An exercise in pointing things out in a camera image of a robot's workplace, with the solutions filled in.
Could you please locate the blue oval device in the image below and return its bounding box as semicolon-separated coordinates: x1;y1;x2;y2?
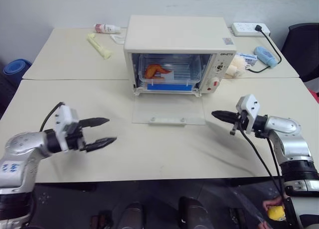
254;46;278;68

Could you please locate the red object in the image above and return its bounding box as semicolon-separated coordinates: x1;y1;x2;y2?
309;88;319;103

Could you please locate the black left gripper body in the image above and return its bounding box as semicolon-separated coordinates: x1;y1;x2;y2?
64;122;87;153

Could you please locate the blue white tissue pack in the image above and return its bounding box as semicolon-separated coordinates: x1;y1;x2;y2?
234;52;259;67

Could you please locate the pale yellow plastic tube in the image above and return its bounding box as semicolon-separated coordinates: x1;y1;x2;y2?
86;33;113;61

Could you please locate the orange chicken wing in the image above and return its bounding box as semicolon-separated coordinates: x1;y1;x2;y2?
145;64;173;79

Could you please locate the glass toaster oven door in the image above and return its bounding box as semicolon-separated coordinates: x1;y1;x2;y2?
131;95;207;127

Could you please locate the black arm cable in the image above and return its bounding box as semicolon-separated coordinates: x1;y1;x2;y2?
39;102;66;133
239;128;300;229

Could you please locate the white red oven knob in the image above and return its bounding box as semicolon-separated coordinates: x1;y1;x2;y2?
207;77;222;90

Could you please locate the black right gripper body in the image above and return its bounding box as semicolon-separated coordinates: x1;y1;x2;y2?
229;111;251;136

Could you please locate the black office chair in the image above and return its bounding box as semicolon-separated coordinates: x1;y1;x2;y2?
281;22;319;91

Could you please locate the clear plastic wrapper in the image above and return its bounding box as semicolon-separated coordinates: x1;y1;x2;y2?
109;34;126;45

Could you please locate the black power plug cable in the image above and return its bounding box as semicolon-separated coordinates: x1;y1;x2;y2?
245;24;283;74

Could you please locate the white bottle red label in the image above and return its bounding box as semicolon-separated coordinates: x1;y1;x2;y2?
93;23;122;35

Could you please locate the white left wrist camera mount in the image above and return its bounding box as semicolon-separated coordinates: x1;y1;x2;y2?
53;105;80;153

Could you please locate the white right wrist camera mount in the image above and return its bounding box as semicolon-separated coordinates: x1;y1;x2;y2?
235;94;261;134

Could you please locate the cream toaster oven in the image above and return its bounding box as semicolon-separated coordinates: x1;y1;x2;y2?
123;14;237;97

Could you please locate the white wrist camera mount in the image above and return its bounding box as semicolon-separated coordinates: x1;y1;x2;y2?
53;105;80;153
235;94;261;134

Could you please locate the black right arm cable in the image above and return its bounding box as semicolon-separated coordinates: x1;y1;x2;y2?
239;128;300;229

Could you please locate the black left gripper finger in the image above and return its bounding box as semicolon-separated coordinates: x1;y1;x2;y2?
85;137;118;153
79;117;111;128

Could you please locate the blue rolled foam mat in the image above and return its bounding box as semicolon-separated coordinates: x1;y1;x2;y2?
3;60;33;81

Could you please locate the yellow round object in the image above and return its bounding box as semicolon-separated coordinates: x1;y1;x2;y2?
267;205;286;222

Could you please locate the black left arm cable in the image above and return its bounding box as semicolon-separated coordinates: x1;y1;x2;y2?
39;102;66;133

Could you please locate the white power strip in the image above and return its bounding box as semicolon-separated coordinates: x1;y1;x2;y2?
231;22;271;37

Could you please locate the person's bare hand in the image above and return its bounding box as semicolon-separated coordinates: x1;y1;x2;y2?
262;196;285;211

